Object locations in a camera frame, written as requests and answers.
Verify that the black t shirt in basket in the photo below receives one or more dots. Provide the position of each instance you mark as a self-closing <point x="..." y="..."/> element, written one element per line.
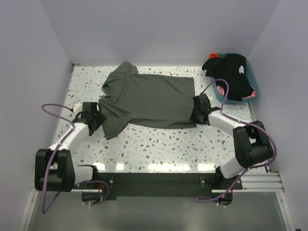
<point x="232" y="68"/>

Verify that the grey t shirt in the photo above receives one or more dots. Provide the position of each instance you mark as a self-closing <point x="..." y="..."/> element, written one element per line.
<point x="149" y="100"/>

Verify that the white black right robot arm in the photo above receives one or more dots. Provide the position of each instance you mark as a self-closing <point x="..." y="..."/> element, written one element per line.
<point x="251" y="142"/>

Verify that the aluminium frame rail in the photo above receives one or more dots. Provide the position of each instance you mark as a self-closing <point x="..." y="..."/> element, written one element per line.
<point x="267" y="182"/>

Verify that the pink garment in basket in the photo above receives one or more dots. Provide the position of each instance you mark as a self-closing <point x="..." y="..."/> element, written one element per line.
<point x="220" y="90"/>

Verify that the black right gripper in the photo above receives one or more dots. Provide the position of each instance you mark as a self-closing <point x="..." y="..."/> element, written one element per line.
<point x="192" y="118"/>

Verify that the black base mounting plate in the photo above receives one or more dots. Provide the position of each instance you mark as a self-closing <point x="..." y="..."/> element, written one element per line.
<point x="165" y="184"/>

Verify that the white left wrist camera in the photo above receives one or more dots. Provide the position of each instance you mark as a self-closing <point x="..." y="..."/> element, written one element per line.
<point x="77" y="107"/>

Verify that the orange garment in basket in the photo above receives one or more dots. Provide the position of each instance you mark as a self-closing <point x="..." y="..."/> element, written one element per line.
<point x="213" y="55"/>

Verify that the teal plastic laundry basket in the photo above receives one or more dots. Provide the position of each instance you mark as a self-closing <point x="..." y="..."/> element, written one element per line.
<point x="250" y="77"/>

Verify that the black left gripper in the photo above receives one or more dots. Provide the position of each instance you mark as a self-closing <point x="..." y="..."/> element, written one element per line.
<point x="100" y="119"/>

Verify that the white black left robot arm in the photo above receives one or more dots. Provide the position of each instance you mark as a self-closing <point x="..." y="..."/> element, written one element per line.
<point x="54" y="168"/>

